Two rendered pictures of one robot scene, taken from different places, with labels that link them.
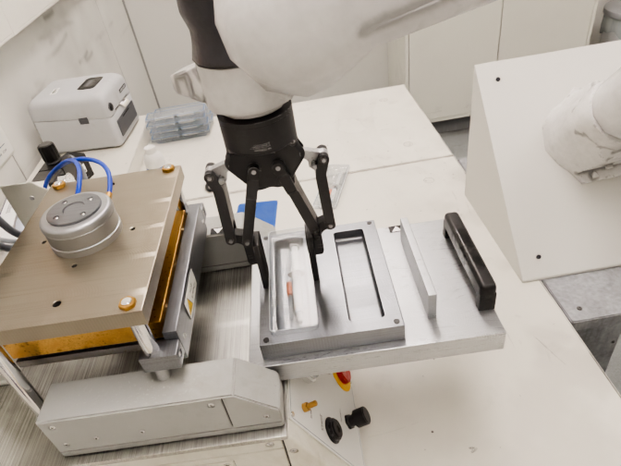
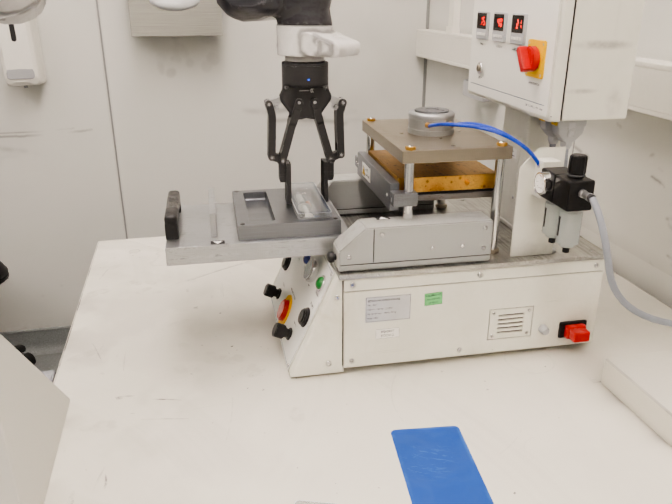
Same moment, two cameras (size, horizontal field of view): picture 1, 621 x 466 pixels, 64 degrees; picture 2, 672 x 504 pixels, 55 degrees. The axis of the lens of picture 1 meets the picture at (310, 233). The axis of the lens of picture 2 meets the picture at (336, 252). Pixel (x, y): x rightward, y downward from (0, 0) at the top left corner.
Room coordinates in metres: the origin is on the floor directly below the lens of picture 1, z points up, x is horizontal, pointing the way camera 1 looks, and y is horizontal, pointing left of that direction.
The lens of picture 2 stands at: (1.52, -0.15, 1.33)
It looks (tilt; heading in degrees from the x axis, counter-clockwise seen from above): 22 degrees down; 167
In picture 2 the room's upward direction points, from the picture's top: straight up
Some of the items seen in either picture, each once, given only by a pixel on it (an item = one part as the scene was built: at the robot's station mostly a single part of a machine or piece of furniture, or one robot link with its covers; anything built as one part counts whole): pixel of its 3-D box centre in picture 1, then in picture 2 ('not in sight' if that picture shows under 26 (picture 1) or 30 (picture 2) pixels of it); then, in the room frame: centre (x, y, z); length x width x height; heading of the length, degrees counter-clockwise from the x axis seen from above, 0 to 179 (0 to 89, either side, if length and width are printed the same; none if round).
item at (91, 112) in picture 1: (87, 112); not in sight; (1.47, 0.61, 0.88); 0.25 x 0.20 x 0.17; 84
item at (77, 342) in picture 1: (104, 259); (430, 157); (0.48, 0.25, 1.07); 0.22 x 0.17 x 0.10; 178
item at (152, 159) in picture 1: (158, 172); not in sight; (1.13, 0.36, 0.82); 0.05 x 0.05 x 0.14
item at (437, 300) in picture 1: (361, 283); (255, 219); (0.46, -0.06, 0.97); 0.30 x 0.22 x 0.08; 88
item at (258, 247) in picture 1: (261, 260); (324, 180); (0.47, 0.07, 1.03); 0.03 x 0.01 x 0.07; 178
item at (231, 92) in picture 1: (229, 74); (318, 43); (0.48, 0.05, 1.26); 0.13 x 0.12 x 0.05; 178
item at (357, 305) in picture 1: (324, 281); (283, 210); (0.46, -0.01, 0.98); 0.20 x 0.17 x 0.03; 178
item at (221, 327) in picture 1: (117, 341); (442, 230); (0.47, 0.29, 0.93); 0.46 x 0.35 x 0.01; 88
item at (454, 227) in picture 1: (467, 256); (173, 213); (0.46, -0.19, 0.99); 0.15 x 0.02 x 0.04; 178
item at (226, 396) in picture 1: (166, 405); (370, 192); (0.33, 0.19, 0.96); 0.25 x 0.05 x 0.07; 88
